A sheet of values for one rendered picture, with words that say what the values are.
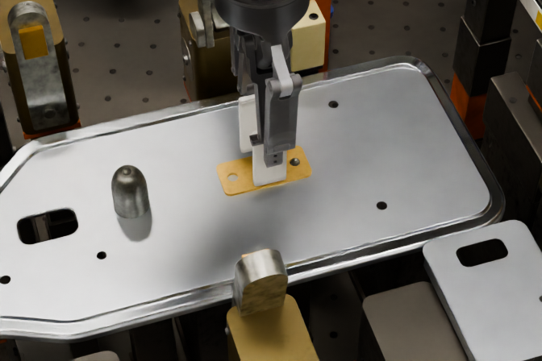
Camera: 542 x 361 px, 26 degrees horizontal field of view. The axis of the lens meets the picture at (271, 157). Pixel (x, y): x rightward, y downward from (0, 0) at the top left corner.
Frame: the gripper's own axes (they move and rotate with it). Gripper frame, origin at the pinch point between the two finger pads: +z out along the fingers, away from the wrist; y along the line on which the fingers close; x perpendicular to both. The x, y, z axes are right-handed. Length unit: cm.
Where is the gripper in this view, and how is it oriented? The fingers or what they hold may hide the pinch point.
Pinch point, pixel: (262, 140)
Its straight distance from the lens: 105.2
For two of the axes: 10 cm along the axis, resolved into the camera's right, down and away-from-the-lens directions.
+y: 3.0, 7.3, -6.1
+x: 9.5, -2.3, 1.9
